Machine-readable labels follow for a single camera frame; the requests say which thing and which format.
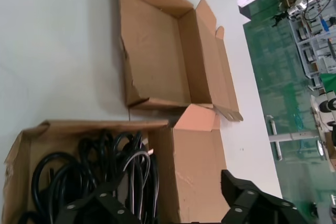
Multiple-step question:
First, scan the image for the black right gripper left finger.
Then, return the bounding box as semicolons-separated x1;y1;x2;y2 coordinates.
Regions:
59;179;140;224

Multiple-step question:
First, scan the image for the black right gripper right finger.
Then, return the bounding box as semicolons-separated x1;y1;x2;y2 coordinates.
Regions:
220;168;300;224

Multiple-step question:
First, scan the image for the empty brown cardboard box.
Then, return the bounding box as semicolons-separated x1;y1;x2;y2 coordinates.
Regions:
116;0;244;123

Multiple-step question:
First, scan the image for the white legged table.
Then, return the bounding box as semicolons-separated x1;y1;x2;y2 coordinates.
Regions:
266;115;322;162

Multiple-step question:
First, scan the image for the round white floor base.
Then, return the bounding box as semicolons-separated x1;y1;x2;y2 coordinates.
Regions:
316;140;328;156

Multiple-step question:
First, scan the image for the white black robot shell part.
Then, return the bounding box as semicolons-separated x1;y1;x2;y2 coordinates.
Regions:
311;94;336;133

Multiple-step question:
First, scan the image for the green table cloth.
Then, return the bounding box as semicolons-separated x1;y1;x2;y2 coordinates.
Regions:
319;73;336;96

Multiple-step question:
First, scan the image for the grey metal shelving rack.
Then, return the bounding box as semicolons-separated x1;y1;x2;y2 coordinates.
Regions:
288;11;336;88

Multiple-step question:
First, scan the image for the brown cardboard box with cables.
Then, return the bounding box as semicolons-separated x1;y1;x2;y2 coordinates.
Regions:
3;104;232;224

